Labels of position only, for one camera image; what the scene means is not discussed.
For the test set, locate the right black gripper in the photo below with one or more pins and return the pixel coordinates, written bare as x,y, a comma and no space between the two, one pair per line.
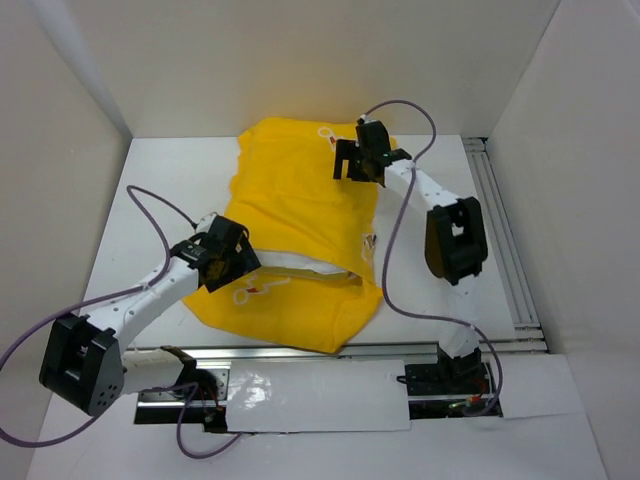
346,150

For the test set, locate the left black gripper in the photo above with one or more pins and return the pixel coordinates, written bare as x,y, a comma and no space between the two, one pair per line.
245,262

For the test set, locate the white pillow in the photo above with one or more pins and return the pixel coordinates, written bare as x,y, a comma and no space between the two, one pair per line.
304,267

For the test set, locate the yellow pikachu pillowcase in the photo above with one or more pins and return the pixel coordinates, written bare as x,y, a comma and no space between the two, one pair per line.
285,195

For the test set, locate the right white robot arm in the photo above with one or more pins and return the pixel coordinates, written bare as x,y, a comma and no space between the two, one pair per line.
455,243

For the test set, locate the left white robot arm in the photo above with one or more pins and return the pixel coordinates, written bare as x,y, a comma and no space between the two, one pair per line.
88,360

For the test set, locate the white cover plate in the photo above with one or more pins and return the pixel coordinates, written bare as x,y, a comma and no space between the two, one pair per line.
317,396

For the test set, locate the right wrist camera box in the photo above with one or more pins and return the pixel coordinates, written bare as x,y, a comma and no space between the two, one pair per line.
364,119

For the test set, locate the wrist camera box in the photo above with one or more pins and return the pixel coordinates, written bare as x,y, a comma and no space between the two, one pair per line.
364,119
205,223

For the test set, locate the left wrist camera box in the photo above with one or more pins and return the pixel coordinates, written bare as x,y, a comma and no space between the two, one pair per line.
205,223

